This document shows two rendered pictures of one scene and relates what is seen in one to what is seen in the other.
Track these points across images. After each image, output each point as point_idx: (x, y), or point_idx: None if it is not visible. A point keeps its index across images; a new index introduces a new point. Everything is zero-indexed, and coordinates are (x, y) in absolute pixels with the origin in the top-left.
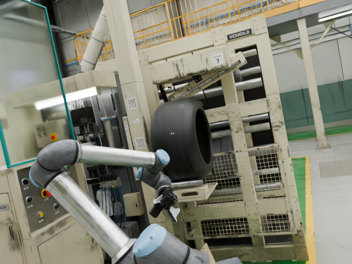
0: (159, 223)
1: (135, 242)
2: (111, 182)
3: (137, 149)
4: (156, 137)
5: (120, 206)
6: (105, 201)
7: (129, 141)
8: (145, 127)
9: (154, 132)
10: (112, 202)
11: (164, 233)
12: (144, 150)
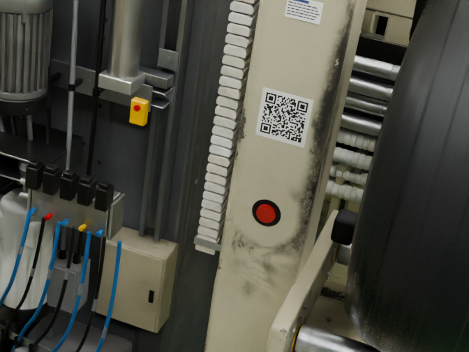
0: None
1: None
2: (80, 207)
3: (257, 136)
4: (418, 200)
5: (93, 309)
6: (32, 267)
7: (231, 83)
8: (339, 60)
9: (412, 166)
10: (63, 284)
11: None
12: (291, 158)
